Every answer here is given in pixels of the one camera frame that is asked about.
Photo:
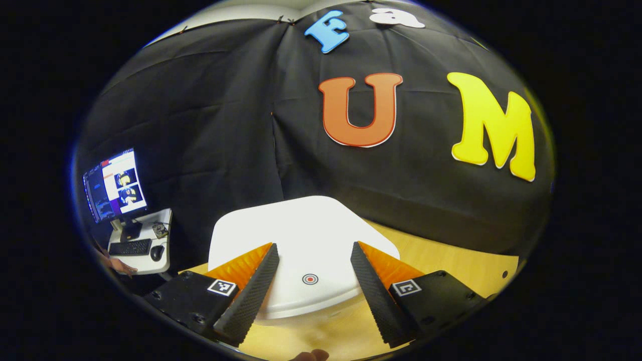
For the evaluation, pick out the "black computer mouse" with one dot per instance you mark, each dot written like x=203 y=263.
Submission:
x=157 y=253

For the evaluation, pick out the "black backdrop cloth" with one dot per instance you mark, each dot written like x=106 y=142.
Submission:
x=225 y=125

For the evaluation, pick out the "white side table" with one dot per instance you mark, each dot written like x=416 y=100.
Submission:
x=160 y=265

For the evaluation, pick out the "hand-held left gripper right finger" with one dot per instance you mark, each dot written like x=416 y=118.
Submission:
x=378 y=301

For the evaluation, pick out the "computer monitor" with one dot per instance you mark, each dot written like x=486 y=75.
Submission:
x=115 y=185

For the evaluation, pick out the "small electronic device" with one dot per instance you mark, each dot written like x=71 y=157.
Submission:
x=160 y=230

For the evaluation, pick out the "wooden desktop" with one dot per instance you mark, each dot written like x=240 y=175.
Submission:
x=451 y=271

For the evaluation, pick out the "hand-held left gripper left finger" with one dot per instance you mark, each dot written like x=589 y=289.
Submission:
x=251 y=301

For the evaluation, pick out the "black keyboard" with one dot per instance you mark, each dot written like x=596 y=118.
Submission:
x=130 y=247

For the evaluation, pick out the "white garbage bin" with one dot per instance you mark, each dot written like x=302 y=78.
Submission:
x=311 y=235

